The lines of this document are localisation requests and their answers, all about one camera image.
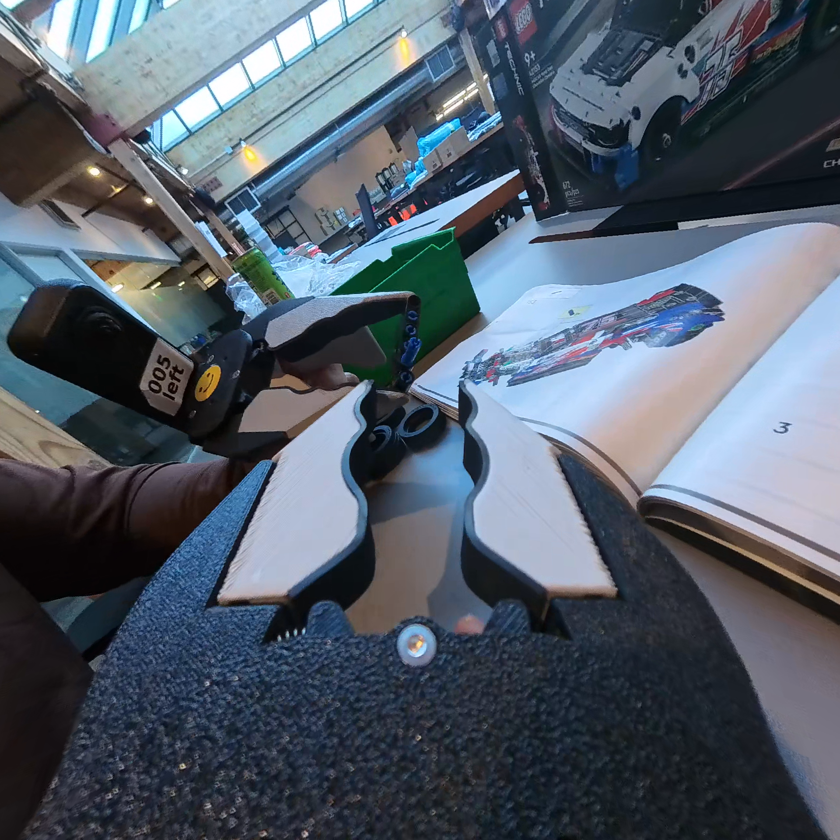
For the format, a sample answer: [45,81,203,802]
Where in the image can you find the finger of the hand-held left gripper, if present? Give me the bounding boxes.
[262,292,422,376]
[238,377,363,460]

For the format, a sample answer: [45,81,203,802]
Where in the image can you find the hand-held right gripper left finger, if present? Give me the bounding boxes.
[217,381,378,634]

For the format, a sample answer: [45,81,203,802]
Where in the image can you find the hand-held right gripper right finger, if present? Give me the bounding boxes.
[457,379,619,634]

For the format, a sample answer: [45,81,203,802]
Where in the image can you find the black beam with blue pins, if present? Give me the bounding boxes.
[392,293,423,391]

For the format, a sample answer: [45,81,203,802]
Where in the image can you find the black rubber toy tire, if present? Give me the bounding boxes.
[400,403,450,451]
[364,424,409,481]

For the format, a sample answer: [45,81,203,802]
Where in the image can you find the person's left forearm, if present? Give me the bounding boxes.
[0,458,266,601]

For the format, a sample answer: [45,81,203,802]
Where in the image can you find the white desk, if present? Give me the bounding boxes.
[289,202,840,840]

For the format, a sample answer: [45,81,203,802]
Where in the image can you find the clear plastic bags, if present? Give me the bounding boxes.
[226,252,361,317]

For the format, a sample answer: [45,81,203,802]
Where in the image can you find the green drink can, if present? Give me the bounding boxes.
[231,246,296,309]

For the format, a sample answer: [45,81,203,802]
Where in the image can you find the green plastic bin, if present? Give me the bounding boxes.
[331,227,484,389]

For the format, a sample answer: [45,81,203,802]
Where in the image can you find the black monitor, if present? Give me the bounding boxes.
[356,184,382,242]

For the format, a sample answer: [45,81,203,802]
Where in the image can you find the long white background table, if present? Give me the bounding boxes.
[338,169,527,265]

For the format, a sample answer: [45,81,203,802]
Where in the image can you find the open instruction booklet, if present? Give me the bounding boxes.
[410,222,840,623]

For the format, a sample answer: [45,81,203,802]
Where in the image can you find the person's brown clothed torso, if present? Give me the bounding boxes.
[0,564,96,840]

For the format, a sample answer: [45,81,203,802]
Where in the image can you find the dark flat board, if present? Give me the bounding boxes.
[529,176,840,245]

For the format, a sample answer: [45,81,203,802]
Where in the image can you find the toy car set box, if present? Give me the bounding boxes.
[482,0,840,222]

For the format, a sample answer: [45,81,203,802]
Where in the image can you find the wooden post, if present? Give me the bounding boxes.
[0,386,114,471]

